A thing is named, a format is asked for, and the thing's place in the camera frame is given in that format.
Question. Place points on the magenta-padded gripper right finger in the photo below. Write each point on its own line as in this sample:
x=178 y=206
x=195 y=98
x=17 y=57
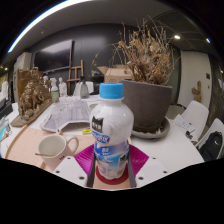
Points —
x=148 y=168

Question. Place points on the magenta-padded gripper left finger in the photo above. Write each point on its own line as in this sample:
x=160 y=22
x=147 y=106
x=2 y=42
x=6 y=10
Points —
x=75 y=168

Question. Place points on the white drink bottle blue cap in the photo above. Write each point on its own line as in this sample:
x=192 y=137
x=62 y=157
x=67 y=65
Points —
x=111 y=133

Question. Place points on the white ceramic mug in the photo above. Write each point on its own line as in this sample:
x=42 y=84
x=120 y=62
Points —
x=55 y=156

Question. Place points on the grey plant saucer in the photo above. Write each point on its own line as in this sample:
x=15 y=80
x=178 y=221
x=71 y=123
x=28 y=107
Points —
x=150 y=135

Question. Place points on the small yellow block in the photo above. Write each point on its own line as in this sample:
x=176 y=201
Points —
x=86 y=131

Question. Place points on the printed paper sheet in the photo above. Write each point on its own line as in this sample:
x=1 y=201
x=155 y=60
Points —
x=66 y=115

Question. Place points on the beige wooden drawing board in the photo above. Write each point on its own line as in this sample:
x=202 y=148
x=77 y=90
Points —
x=23 y=146

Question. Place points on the stack of papers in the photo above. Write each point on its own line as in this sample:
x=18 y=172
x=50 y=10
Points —
x=183 y=124

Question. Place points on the dried plant in grey pot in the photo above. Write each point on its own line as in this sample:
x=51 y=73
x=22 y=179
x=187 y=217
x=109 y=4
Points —
x=148 y=103

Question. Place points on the small green white bottle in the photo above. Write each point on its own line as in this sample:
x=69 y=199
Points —
x=55 y=96

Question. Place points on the grey spray bottle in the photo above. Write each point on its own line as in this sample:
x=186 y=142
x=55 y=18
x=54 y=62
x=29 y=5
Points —
x=84 y=89

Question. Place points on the colourful books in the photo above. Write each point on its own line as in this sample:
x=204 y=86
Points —
x=4 y=128

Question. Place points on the small white plaster figure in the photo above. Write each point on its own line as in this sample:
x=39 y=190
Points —
x=62 y=87

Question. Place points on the white plaster bust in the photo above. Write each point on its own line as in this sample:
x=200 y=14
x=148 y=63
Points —
x=45 y=81
x=53 y=81

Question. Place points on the wooden figure statue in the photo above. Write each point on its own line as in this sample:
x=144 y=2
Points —
x=197 y=91

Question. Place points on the black case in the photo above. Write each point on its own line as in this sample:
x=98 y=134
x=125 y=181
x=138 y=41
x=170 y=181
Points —
x=5 y=108

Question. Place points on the wooden easel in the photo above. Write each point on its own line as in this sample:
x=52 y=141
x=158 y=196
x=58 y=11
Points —
x=76 y=75

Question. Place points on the cardboard box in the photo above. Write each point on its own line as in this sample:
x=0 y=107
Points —
x=115 y=75

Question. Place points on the round ceiling light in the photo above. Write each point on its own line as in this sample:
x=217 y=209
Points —
x=176 y=37
x=208 y=40

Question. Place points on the long ceiling light strip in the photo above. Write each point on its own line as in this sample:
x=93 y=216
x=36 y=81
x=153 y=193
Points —
x=43 y=16

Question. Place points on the dark wall screen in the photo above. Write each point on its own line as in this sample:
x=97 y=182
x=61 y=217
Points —
x=53 y=56

